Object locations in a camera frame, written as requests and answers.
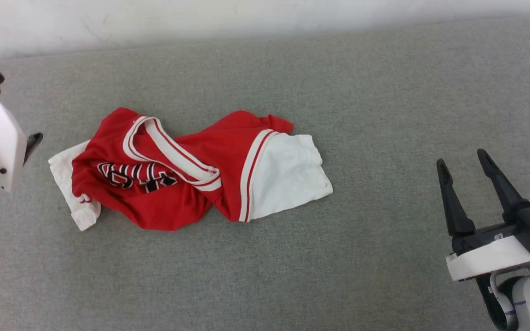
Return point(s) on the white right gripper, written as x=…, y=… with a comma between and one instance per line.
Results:
x=486, y=259

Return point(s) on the red and white basketball jersey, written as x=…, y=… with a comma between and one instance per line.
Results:
x=164, y=202

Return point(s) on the grey fabric sofa cushion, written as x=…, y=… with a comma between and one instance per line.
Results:
x=338, y=276

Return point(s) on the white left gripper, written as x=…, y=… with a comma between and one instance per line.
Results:
x=2, y=147

